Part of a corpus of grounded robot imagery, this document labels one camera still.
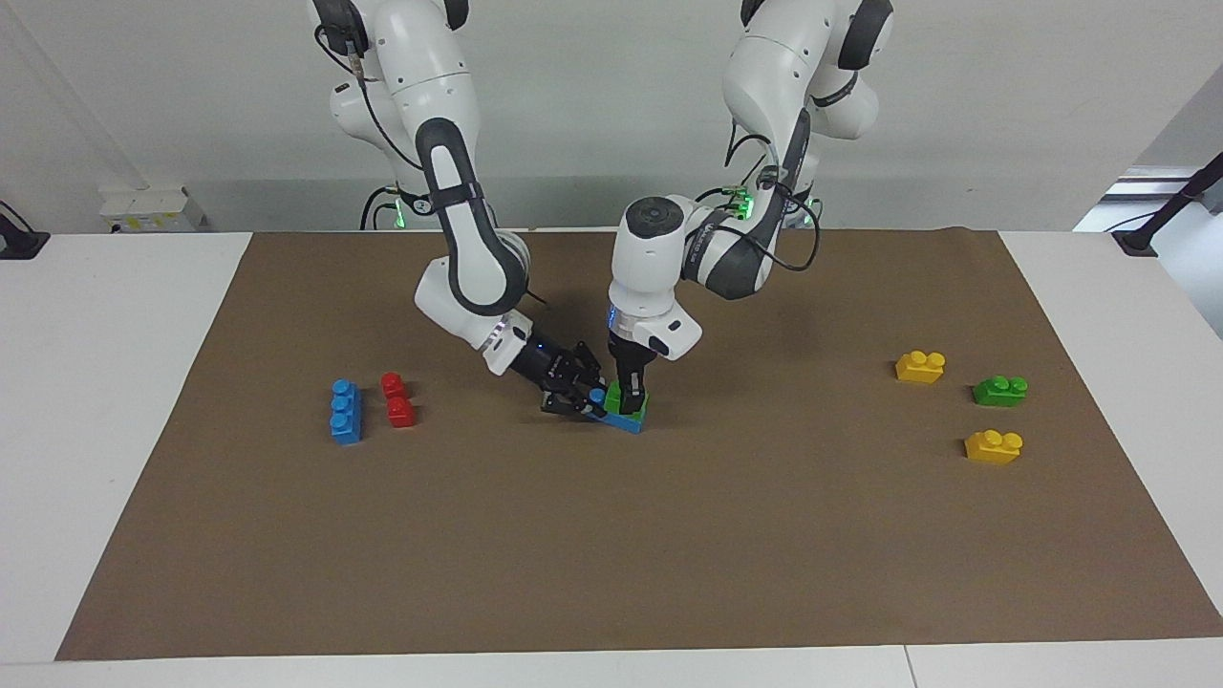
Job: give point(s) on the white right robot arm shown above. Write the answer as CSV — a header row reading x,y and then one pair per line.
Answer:
x,y
468,258

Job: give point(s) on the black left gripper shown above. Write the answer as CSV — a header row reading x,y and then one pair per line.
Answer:
x,y
632,354

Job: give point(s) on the grey metal frame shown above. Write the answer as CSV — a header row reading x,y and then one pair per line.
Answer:
x,y
1161,177

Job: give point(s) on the black table clamp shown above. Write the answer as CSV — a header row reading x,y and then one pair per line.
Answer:
x,y
19,244

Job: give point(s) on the yellow two-stud toy block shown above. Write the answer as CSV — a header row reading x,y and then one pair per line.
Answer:
x,y
992,449
919,370

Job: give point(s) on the green two-stud toy block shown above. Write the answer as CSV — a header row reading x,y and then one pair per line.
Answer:
x,y
611,399
998,393

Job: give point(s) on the black stand with pole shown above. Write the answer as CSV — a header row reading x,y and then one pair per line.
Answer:
x,y
1137,239

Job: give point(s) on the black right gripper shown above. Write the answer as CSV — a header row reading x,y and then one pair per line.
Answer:
x,y
543,368

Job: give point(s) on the red two-stud toy block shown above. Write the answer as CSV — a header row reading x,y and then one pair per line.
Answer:
x,y
399,413

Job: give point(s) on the white wall socket box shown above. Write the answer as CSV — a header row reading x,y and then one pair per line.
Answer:
x,y
153,208

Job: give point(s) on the brown table mat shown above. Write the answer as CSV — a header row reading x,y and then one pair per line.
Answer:
x,y
611,535

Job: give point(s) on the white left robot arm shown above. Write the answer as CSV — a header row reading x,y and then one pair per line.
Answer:
x,y
650,268

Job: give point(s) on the blue three-stud toy block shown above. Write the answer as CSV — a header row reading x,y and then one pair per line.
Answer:
x,y
626,423
346,420

